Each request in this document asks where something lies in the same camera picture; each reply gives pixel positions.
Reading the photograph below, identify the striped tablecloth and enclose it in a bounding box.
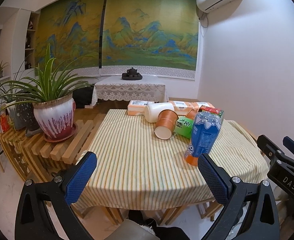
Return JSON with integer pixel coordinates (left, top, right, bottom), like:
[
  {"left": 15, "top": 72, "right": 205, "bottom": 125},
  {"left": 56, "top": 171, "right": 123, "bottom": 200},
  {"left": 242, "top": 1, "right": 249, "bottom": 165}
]
[{"left": 71, "top": 109, "right": 270, "bottom": 212}]

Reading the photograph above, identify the white lace tablecloth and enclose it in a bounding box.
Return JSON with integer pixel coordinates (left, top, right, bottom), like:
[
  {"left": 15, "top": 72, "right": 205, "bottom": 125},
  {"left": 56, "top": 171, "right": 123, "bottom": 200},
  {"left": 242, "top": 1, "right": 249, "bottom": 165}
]
[{"left": 92, "top": 76, "right": 169, "bottom": 104}]

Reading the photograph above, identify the orange tissue pack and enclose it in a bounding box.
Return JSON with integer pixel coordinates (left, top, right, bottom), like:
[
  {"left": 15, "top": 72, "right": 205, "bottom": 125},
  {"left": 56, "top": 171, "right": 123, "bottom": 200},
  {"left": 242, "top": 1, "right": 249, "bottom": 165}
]
[
  {"left": 127, "top": 100, "right": 155, "bottom": 117},
  {"left": 168, "top": 100, "right": 198, "bottom": 113},
  {"left": 190, "top": 102, "right": 215, "bottom": 113}
]

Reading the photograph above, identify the red and green box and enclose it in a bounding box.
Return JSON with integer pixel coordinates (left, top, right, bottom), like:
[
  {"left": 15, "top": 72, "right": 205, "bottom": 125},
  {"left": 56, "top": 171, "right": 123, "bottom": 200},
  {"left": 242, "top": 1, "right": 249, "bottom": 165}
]
[{"left": 199, "top": 106, "right": 225, "bottom": 120}]

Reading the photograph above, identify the dark speckled flowerpot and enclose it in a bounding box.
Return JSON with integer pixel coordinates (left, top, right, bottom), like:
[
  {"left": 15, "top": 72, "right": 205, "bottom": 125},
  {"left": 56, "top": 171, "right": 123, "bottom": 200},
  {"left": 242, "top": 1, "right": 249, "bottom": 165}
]
[{"left": 14, "top": 101, "right": 41, "bottom": 133}]

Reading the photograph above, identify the white and red flowerpot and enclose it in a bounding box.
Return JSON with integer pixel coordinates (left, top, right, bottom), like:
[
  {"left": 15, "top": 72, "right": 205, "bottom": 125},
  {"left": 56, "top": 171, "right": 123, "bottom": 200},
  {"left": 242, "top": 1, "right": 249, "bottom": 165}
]
[{"left": 33, "top": 92, "right": 78, "bottom": 143}]

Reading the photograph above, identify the grey cloth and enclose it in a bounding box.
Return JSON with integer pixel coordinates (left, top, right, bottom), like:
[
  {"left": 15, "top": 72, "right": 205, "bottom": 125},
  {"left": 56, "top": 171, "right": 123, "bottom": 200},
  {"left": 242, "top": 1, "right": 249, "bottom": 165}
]
[{"left": 113, "top": 219, "right": 160, "bottom": 240}]

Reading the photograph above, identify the air conditioner hose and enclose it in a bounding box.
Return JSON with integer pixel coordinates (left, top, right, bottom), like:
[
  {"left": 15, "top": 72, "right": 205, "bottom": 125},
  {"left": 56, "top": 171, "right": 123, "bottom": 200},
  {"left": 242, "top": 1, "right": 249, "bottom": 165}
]
[{"left": 198, "top": 9, "right": 209, "bottom": 28}]

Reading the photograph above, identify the blue plastic bottle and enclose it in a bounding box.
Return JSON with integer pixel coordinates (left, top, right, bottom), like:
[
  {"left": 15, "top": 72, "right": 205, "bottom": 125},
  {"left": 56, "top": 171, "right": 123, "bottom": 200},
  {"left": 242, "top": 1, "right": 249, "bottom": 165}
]
[{"left": 184, "top": 111, "right": 223, "bottom": 167}]

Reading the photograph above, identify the dark tea tray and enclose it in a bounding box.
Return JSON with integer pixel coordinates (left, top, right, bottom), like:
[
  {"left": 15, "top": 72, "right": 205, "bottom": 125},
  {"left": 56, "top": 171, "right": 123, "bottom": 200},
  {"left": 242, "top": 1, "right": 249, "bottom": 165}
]
[{"left": 121, "top": 72, "right": 142, "bottom": 81}]

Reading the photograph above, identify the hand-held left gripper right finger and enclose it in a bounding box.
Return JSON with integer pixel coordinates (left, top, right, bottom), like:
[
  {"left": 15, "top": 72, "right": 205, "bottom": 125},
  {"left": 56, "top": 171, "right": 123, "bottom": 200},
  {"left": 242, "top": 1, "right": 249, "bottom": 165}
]
[{"left": 197, "top": 153, "right": 280, "bottom": 240}]

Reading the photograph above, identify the wide landscape painting blind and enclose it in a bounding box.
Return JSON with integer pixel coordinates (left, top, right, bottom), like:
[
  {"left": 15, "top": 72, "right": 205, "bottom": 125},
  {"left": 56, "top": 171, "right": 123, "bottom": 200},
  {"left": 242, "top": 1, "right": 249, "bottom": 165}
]
[{"left": 101, "top": 0, "right": 200, "bottom": 80}]

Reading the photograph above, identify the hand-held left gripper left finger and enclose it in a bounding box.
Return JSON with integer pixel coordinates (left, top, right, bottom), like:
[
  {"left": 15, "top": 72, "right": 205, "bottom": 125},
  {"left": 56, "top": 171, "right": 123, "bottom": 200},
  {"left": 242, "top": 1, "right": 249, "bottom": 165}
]
[{"left": 14, "top": 151, "right": 98, "bottom": 240}]

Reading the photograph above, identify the black bag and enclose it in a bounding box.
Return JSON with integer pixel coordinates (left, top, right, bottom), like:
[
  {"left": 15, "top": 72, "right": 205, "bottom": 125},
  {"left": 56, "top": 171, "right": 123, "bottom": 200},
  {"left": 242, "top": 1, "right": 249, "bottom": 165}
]
[{"left": 73, "top": 86, "right": 95, "bottom": 109}]

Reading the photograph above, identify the white plastic cup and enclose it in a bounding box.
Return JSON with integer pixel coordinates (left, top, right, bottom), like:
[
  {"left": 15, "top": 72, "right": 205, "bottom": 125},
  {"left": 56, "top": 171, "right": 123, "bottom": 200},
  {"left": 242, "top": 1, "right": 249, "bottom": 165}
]
[{"left": 145, "top": 102, "right": 175, "bottom": 123}]

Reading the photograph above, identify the wall shelf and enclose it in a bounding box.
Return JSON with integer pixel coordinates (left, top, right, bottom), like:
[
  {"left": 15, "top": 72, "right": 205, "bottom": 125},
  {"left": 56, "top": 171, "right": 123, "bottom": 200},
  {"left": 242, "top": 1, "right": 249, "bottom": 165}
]
[{"left": 24, "top": 11, "right": 40, "bottom": 70}]

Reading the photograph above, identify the wooden slatted bench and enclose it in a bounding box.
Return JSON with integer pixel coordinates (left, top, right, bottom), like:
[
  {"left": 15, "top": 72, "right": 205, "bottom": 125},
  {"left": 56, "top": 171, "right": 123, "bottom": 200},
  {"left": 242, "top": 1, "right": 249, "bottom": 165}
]
[{"left": 0, "top": 119, "right": 95, "bottom": 180}]

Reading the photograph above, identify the green tea box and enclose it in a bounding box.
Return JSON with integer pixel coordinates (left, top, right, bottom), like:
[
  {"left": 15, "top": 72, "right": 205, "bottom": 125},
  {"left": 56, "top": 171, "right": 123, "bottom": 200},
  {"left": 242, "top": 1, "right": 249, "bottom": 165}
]
[{"left": 174, "top": 116, "right": 195, "bottom": 140}]

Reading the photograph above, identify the green leafy plant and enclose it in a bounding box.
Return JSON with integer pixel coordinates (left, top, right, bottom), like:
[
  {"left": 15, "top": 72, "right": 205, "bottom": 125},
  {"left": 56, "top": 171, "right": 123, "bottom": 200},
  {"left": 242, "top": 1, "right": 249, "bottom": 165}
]
[{"left": 0, "top": 44, "right": 97, "bottom": 107}]

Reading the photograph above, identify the narrow landscape painting blind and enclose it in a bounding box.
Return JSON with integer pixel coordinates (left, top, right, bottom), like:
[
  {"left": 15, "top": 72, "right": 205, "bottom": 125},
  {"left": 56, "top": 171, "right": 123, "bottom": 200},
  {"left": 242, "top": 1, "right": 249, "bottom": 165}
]
[{"left": 34, "top": 0, "right": 106, "bottom": 77}]

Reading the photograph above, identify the small green plant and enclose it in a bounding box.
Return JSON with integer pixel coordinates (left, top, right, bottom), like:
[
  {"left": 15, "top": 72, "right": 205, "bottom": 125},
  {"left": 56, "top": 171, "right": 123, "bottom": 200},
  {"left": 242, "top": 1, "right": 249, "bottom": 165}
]
[{"left": 0, "top": 60, "right": 10, "bottom": 79}]

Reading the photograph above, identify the grey flowerpot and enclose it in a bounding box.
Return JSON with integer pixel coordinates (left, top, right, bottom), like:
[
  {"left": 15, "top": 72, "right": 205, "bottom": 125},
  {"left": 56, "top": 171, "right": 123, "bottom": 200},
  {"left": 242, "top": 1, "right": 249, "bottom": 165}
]
[{"left": 6, "top": 102, "right": 25, "bottom": 130}]

